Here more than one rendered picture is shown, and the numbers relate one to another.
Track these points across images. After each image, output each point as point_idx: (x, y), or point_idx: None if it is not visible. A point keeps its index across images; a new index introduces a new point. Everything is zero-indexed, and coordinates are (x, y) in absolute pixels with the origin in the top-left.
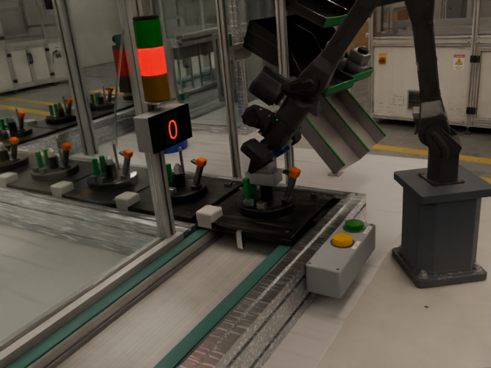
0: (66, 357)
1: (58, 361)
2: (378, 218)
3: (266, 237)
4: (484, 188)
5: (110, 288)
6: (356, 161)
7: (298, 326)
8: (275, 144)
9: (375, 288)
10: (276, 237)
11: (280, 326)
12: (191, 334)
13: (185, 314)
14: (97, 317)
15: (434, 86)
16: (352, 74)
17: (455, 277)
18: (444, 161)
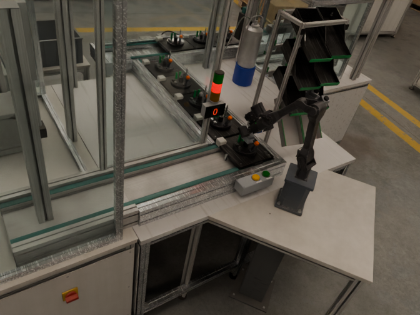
0: (150, 170)
1: (148, 170)
2: None
3: (233, 162)
4: (310, 187)
5: (173, 154)
6: None
7: (224, 197)
8: (252, 130)
9: (260, 198)
10: (235, 164)
11: (216, 194)
12: (186, 184)
13: (190, 175)
14: (164, 163)
15: (308, 144)
16: None
17: (289, 209)
18: (301, 170)
